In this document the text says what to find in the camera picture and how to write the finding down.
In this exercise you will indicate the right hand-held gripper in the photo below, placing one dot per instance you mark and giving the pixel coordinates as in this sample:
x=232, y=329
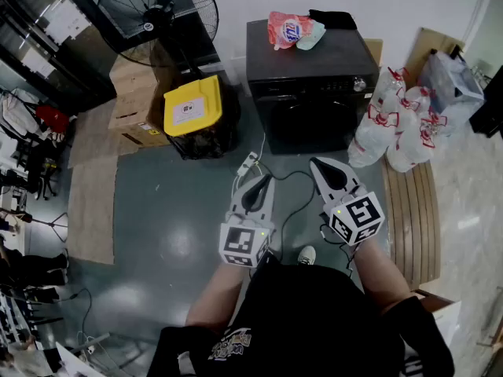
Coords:
x=357, y=216

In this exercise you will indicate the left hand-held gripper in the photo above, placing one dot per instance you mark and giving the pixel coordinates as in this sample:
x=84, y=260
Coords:
x=239, y=242

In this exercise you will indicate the black detergent drawer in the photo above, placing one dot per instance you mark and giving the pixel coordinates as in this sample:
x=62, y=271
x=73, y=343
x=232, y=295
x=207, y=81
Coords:
x=281, y=90

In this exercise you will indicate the person's left forearm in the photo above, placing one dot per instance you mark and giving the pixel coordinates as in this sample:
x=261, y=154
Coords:
x=214, y=293

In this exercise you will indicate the person's right forearm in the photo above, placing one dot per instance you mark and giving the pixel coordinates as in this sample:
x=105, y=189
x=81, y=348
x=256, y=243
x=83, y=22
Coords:
x=381, y=277

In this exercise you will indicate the silver washing machine knob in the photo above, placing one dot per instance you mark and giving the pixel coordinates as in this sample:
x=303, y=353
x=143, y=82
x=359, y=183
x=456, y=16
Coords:
x=360, y=84

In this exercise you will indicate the black washing machine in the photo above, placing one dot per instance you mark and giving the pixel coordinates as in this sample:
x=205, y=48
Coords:
x=306, y=61

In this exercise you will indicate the red and white detergent pouch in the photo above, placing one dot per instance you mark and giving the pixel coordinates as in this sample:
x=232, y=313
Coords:
x=286, y=28

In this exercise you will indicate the open cardboard box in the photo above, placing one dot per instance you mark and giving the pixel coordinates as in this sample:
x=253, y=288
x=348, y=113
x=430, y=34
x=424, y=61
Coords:
x=440, y=308

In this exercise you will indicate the white power strip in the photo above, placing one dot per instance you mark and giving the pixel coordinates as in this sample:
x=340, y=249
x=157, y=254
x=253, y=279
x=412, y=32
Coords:
x=247, y=162

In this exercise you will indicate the black rubbish bag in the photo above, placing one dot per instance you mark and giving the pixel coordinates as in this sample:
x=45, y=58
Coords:
x=208, y=143

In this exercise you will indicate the person's white shoe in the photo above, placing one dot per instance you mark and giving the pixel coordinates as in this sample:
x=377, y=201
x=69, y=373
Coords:
x=307, y=255

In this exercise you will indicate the wooden slatted bench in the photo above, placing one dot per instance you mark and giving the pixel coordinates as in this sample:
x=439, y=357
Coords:
x=412, y=226

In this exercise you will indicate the yellow bin lid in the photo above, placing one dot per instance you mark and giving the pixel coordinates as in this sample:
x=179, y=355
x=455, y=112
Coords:
x=190, y=106

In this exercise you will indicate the person's black printed shirt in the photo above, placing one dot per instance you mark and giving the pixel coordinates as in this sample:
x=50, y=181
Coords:
x=310, y=320

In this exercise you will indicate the pale teal pouch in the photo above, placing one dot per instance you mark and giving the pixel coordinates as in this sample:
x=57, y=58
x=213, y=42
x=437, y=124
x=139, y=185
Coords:
x=310, y=39

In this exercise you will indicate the clear plastic storage bag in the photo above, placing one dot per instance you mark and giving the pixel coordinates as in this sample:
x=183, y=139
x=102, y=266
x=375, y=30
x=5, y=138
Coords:
x=452, y=85

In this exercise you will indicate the brown cardboard box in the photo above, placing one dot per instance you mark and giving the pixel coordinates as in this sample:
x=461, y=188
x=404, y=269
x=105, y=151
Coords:
x=129, y=104

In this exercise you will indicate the leaning cardboard sheet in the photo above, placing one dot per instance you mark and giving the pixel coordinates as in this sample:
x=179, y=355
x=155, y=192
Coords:
x=426, y=47

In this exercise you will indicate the flat cardboard floor sheet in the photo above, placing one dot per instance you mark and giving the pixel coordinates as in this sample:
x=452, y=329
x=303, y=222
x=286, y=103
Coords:
x=91, y=210

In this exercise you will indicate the black cloth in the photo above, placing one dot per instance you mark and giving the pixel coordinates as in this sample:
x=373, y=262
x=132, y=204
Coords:
x=334, y=19

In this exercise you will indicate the black cabinet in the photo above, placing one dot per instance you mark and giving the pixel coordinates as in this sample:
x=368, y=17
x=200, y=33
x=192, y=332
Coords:
x=489, y=112

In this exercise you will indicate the black tripod stand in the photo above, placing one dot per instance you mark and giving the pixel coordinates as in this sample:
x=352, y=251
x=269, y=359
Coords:
x=53, y=224

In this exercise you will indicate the large black standing fan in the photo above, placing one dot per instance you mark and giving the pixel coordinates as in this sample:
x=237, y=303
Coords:
x=157, y=14

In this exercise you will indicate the red cloth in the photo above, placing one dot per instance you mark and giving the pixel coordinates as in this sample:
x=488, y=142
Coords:
x=52, y=118

